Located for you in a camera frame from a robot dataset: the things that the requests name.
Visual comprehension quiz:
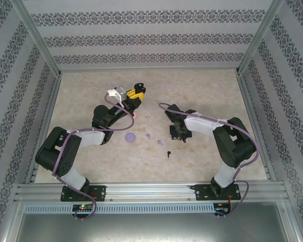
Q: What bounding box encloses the grey metal panel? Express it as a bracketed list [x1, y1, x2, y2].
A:
[5, 201, 302, 242]

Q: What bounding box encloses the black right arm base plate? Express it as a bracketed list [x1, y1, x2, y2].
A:
[193, 184, 242, 202]

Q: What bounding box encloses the aluminium mounting rail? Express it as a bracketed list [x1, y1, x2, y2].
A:
[14, 183, 287, 203]

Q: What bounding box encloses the aluminium side rail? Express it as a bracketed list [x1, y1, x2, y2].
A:
[236, 70, 278, 182]
[24, 72, 63, 184]

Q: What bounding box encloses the grey slotted cable duct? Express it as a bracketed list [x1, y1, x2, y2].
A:
[24, 203, 215, 214]

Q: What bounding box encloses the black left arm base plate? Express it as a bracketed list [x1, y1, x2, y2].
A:
[60, 185, 107, 202]

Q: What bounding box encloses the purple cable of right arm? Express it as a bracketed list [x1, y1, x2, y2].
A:
[158, 102, 260, 217]

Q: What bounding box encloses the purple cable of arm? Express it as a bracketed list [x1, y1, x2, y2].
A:
[52, 92, 136, 221]
[158, 102, 260, 217]

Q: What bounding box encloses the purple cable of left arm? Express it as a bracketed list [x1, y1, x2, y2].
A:
[52, 92, 136, 221]

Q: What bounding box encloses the aluminium frame post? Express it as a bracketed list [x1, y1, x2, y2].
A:
[10, 0, 64, 78]
[235, 0, 286, 76]

